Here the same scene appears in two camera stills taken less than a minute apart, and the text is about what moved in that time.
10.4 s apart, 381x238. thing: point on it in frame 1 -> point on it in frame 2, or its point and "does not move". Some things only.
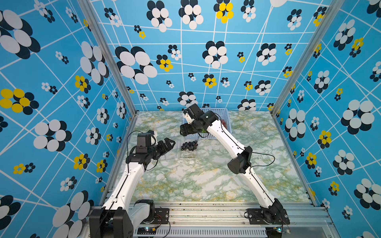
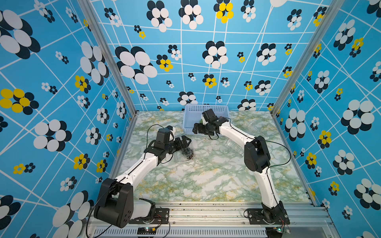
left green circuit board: [147, 230] does not move
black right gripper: [185, 128] -> [200, 126]
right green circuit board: [276, 231] does not move
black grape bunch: [190, 146] -> [188, 152]
